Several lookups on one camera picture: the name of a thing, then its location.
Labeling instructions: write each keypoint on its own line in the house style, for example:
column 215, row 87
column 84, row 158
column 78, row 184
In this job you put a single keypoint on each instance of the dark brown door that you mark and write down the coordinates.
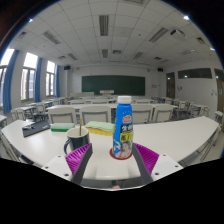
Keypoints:
column 170, row 86

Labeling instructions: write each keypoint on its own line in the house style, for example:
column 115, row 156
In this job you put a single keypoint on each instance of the ceiling projector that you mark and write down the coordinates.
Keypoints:
column 177, row 33

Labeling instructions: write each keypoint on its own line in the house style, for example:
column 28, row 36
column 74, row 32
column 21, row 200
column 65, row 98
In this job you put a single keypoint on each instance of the tall window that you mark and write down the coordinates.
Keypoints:
column 28, row 76
column 6, row 63
column 50, row 80

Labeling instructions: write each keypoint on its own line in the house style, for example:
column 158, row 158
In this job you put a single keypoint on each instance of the green sponge block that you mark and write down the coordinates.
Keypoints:
column 62, row 127

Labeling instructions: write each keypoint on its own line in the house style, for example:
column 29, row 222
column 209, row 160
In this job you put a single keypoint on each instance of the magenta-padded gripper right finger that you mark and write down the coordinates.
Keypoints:
column 146, row 159

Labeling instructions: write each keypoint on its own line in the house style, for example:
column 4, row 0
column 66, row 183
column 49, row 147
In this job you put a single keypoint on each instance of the dark high wall window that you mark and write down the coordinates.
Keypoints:
column 195, row 73

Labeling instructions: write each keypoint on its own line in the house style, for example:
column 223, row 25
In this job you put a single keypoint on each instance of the black flat sleeve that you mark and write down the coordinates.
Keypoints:
column 36, row 129

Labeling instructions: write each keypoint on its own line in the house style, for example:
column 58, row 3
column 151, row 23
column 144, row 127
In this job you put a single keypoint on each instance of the group of white classroom chairs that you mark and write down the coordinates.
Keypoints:
column 61, row 115

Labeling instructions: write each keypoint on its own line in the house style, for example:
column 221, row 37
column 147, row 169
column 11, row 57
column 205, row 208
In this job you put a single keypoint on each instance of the dark blue mug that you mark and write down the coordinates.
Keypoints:
column 75, row 143

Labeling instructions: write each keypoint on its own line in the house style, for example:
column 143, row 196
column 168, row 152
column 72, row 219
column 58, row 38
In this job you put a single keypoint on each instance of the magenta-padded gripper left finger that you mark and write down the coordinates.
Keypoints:
column 78, row 159

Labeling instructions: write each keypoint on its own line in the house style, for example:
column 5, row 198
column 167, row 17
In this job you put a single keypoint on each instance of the black wall speaker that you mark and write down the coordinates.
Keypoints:
column 160, row 69
column 67, row 67

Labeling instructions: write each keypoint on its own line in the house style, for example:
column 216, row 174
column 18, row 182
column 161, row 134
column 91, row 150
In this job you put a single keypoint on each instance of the green and yellow cloth stack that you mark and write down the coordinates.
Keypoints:
column 100, row 128

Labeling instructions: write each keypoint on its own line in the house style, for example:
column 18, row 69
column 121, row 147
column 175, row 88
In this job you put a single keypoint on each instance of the bunch of keys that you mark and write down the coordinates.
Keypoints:
column 28, row 127

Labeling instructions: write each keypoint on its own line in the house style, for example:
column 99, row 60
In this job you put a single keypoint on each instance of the golden stick in mug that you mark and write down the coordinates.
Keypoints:
column 80, row 126

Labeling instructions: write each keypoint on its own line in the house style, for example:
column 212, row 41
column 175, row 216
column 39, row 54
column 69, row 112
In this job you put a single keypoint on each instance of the green chalkboard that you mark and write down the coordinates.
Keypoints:
column 113, row 85

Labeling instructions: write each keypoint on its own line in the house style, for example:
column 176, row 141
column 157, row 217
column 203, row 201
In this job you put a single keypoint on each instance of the group of ceiling lights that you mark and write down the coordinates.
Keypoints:
column 104, row 25

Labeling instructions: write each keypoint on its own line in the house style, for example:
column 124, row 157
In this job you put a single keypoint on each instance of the blue drink bottle white cap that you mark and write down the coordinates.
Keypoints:
column 123, row 126

